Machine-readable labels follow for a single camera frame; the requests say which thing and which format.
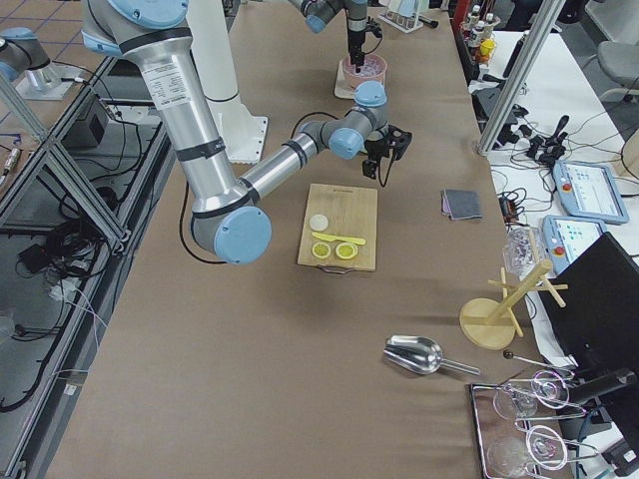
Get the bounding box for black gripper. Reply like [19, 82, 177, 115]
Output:
[346, 17, 382, 70]
[361, 126, 412, 179]

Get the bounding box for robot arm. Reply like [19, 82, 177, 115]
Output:
[291, 0, 382, 73]
[82, 1, 412, 264]

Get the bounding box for pile of ice cubes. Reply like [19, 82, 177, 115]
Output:
[343, 56, 386, 79]

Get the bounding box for pink bowl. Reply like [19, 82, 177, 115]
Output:
[341, 54, 387, 89]

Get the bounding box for metal ice scoop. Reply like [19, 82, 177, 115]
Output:
[383, 335, 481, 376]

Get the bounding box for purple cloth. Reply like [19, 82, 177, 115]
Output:
[441, 193, 450, 216]

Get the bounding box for grey folded cloth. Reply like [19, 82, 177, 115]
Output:
[440, 189, 482, 220]

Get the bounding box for yellow plastic knife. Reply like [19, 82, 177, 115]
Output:
[312, 232, 366, 245]

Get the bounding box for bamboo cutting board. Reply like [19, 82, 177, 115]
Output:
[298, 184, 377, 271]

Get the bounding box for white steamed bun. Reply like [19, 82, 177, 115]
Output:
[309, 214, 328, 232]

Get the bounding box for single lemon slice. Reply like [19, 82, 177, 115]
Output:
[334, 241, 358, 260]

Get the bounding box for stacked lemon slices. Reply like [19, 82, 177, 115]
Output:
[312, 241, 331, 259]

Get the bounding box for clear plastic bag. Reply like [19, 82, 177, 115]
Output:
[503, 227, 547, 276]

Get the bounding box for teach pendant lower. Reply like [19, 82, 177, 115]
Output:
[542, 215, 607, 274]

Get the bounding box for teach pendant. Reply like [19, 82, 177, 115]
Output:
[542, 215, 607, 274]
[552, 160, 629, 225]

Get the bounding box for teach pendant upper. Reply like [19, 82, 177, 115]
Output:
[552, 160, 629, 225]

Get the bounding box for wooden cup tree stand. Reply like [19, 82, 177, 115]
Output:
[459, 259, 568, 350]

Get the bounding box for grey office chair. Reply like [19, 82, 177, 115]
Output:
[586, 0, 638, 102]

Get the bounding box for black monitor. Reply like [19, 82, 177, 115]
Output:
[539, 233, 638, 372]

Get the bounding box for black box under table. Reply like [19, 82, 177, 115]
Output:
[62, 97, 108, 149]

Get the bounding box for wine glass upper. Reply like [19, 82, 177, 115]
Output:
[493, 370, 569, 420]

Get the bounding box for wine glass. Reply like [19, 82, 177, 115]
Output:
[493, 370, 569, 420]
[486, 425, 568, 478]

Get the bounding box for wine glass lower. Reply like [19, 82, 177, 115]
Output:
[486, 425, 568, 478]

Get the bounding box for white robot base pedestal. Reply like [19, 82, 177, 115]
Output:
[187, 0, 269, 164]

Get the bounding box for aluminium frame post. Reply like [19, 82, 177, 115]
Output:
[477, 0, 565, 157]

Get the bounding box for wire glass rack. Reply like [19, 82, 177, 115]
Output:
[468, 369, 600, 478]

